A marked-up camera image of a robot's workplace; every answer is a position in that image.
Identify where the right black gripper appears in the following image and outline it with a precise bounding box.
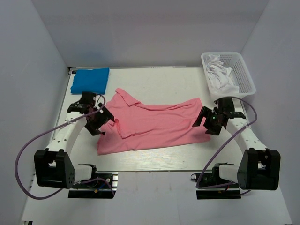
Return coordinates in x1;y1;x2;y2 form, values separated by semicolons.
193;106;223;135

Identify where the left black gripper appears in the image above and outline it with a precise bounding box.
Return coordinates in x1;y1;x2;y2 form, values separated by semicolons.
85;103;114;135

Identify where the pink t shirt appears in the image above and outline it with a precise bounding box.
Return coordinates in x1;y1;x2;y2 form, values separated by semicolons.
97;88;210;155

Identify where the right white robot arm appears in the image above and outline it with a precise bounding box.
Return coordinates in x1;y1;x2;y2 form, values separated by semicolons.
193;97;281;191

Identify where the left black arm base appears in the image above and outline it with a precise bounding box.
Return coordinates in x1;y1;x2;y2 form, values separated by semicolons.
68;172;118;199

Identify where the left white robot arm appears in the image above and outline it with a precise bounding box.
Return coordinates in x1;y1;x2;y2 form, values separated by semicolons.
34;92;114;189

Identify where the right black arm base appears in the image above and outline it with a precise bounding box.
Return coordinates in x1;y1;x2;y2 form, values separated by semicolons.
196;164;241;200

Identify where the folded blue t shirt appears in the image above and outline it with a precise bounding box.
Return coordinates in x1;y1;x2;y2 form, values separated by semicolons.
70;68;110;95

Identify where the white crumpled t shirt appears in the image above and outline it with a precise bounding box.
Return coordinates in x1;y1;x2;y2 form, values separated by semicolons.
204;54;240;96

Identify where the white plastic basket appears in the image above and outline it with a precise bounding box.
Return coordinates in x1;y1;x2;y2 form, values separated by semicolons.
201;52;256;100

